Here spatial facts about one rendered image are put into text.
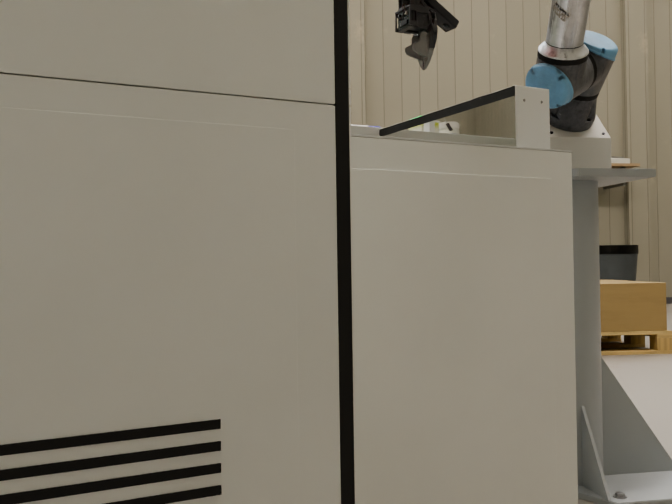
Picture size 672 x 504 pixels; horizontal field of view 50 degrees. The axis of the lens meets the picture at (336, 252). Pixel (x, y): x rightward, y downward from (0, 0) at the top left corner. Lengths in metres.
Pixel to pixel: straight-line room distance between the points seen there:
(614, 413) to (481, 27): 7.56
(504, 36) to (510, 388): 8.12
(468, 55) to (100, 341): 8.44
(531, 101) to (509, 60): 7.74
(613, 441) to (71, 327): 1.58
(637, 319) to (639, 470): 2.69
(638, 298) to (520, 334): 3.38
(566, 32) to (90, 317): 1.27
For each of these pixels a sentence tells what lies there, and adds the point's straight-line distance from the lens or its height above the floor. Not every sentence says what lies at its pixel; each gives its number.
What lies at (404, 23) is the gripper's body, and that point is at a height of 1.20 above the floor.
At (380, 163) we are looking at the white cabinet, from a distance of 1.30.
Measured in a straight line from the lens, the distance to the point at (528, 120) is 1.60.
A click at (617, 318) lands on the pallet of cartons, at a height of 0.22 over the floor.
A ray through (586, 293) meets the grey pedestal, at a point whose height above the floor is 0.51.
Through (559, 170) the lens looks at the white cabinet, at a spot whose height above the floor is 0.78.
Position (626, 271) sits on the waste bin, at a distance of 7.97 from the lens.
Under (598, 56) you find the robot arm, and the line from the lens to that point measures 1.93.
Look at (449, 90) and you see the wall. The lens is 8.98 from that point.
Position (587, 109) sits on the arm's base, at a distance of 2.01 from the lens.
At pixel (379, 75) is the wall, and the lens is 8.78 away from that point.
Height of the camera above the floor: 0.60
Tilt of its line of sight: 1 degrees up
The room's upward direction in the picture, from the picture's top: 1 degrees counter-clockwise
